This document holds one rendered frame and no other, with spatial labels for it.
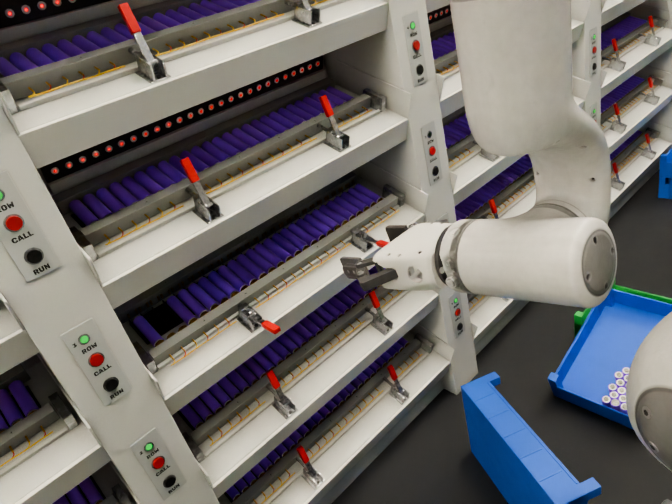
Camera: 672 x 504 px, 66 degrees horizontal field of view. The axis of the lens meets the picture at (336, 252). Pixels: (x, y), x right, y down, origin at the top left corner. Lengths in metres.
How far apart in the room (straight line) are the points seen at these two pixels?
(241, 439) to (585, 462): 0.70
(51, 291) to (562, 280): 0.56
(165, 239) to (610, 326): 1.09
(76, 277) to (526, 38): 0.55
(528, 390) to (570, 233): 0.91
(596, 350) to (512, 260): 0.91
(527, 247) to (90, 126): 0.51
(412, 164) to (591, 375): 0.67
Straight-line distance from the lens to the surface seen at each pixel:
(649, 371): 0.34
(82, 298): 0.72
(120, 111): 0.70
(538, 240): 0.52
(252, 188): 0.82
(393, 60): 0.99
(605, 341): 1.43
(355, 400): 1.19
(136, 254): 0.75
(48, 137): 0.68
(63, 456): 0.82
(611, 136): 1.89
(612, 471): 1.25
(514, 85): 0.45
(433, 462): 1.26
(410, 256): 0.61
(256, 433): 0.98
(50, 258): 0.69
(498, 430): 1.04
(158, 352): 0.84
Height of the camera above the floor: 0.99
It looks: 28 degrees down
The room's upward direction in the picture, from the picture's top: 15 degrees counter-clockwise
